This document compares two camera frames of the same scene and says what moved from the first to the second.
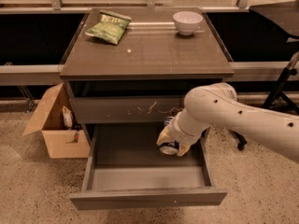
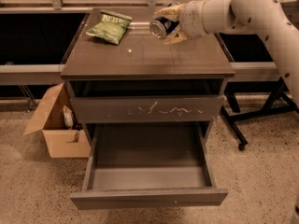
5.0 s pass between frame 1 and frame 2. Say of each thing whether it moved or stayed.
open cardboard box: stayed
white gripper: moved
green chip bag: stayed
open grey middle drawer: stayed
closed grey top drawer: stayed
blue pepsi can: moved
